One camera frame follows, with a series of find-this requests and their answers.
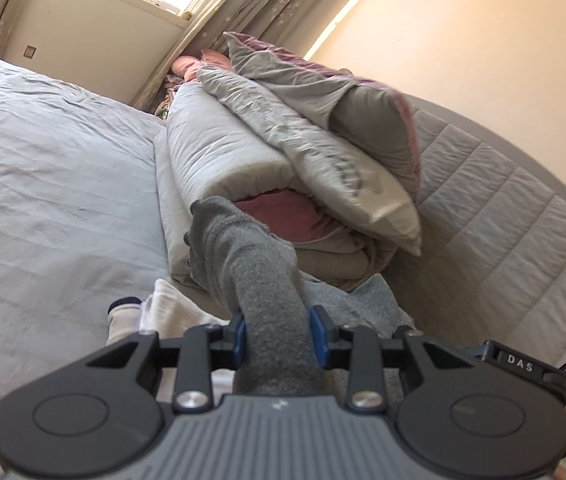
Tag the floral patterned cloth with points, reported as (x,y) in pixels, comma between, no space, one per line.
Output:
(165,100)

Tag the bed with grey sheet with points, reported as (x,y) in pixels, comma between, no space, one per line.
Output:
(63,185)

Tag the wall socket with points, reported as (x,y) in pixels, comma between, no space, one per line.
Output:
(30,51)

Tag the pink cloth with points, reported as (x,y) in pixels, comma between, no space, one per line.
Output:
(190,67)

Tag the beige quilted headboard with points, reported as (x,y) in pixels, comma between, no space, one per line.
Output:
(503,210)

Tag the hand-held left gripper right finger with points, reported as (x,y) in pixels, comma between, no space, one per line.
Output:
(319,340)

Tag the folded grey pink duvet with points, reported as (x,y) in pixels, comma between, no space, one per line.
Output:
(223,150)

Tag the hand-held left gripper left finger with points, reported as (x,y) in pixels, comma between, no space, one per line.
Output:
(239,347)

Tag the grey frilled-collar sweater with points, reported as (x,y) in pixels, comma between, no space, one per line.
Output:
(273,310)

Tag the white navy-trimmed garment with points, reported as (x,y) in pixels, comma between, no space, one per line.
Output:
(173,310)

